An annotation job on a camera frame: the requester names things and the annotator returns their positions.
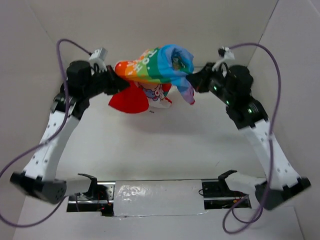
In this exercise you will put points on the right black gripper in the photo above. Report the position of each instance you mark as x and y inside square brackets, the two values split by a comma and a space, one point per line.
[200, 78]

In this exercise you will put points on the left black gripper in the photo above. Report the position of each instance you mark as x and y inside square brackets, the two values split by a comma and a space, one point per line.
[116, 84]

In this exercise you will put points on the rainbow striped kids jacket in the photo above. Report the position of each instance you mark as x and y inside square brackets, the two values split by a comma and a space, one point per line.
[151, 77]

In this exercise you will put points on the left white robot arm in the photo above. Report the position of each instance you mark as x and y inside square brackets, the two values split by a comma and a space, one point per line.
[38, 178]

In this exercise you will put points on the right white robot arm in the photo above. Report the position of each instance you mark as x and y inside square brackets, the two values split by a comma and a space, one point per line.
[233, 87]

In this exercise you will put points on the white tape sheet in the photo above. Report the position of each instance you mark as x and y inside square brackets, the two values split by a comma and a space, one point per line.
[158, 198]

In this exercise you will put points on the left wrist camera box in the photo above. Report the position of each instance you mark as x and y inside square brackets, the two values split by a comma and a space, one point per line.
[98, 55]

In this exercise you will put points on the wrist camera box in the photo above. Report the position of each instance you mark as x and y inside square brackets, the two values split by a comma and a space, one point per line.
[226, 53]
[98, 55]

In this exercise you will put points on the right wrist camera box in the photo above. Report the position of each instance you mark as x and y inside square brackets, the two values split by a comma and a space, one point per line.
[226, 53]

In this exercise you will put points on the metal base rail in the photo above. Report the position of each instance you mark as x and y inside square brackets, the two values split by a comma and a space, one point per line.
[214, 196]

